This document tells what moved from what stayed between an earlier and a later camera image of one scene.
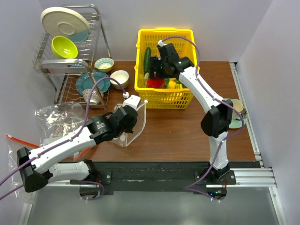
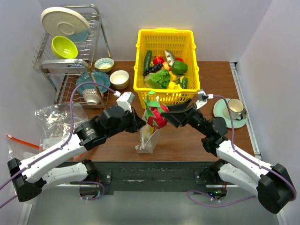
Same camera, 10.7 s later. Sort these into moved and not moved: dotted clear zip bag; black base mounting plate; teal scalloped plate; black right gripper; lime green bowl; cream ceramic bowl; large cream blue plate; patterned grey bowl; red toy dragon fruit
Moved: red toy dragon fruit; dotted clear zip bag; black right gripper
Not moved: large cream blue plate; black base mounting plate; patterned grey bowl; teal scalloped plate; cream ceramic bowl; lime green bowl
